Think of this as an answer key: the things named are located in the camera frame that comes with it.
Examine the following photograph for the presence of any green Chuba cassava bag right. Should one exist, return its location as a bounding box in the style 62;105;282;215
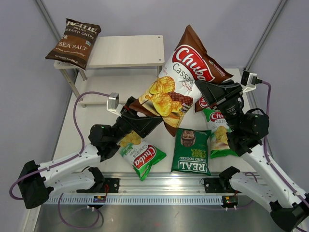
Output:
203;108;237;159

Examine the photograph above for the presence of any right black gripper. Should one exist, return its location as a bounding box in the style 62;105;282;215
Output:
194;78;244;132

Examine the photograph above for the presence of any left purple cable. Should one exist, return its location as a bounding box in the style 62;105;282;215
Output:
9;91;109;228

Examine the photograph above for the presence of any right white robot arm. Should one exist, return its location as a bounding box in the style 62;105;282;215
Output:
195;80;309;232

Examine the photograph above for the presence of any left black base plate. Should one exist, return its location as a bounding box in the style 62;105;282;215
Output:
98;177;120;194

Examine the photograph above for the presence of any brown Chuba cassava bag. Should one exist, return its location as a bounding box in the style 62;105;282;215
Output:
129;25;232;136
194;97;210;113

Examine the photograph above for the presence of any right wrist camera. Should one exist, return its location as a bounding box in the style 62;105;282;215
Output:
241;71;263;93

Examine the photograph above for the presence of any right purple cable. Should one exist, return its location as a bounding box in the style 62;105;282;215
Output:
255;81;309;232

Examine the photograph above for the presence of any green Real chips bag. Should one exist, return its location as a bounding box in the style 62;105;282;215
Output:
171;129;211;176

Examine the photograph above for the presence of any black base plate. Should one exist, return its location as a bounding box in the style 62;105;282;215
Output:
98;177;120;194
200;177;228;193

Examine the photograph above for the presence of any white slotted cable duct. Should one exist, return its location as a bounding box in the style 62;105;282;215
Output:
47;195;223;205

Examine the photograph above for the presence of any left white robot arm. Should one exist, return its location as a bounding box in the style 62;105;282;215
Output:
16;93;163;209

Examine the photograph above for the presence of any green Chuba cassava bag centre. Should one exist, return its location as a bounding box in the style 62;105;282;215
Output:
119;131;167;181

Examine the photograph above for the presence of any purple cable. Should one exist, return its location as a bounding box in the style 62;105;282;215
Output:
9;91;109;228
255;81;309;232

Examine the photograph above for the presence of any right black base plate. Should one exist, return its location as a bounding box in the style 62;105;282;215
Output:
200;177;228;193

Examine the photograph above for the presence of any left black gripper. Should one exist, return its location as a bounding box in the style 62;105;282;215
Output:
111;97;165;145

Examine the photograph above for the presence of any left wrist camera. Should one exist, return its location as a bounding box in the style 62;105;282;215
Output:
106;92;119;115

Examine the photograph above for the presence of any brown Kettle sea salt bag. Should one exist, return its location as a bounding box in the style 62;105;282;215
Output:
45;18;101;70

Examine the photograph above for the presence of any green chuba cassava bag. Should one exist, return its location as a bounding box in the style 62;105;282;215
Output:
119;131;167;181
203;108;237;159

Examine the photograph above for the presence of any aluminium mounting rail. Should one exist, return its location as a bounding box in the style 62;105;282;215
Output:
49;171;219;197

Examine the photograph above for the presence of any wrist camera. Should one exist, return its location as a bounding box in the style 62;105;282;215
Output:
241;71;263;93
106;92;119;115

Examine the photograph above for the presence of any white wooden two-tier shelf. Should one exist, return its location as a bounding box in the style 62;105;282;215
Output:
54;35;165;103

